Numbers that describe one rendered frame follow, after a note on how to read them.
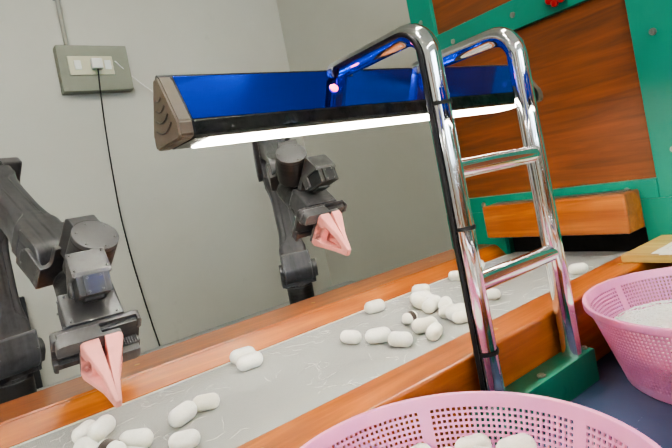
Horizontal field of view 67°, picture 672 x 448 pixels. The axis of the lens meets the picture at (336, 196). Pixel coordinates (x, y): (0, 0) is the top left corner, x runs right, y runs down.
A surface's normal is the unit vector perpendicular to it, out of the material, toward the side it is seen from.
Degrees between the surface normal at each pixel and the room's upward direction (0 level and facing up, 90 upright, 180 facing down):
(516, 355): 90
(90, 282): 79
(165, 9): 90
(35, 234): 39
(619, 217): 90
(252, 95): 58
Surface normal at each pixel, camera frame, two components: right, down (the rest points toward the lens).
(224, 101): 0.38, -0.60
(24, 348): 0.79, -0.14
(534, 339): 0.57, -0.09
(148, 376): 0.27, -0.76
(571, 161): -0.80, 0.17
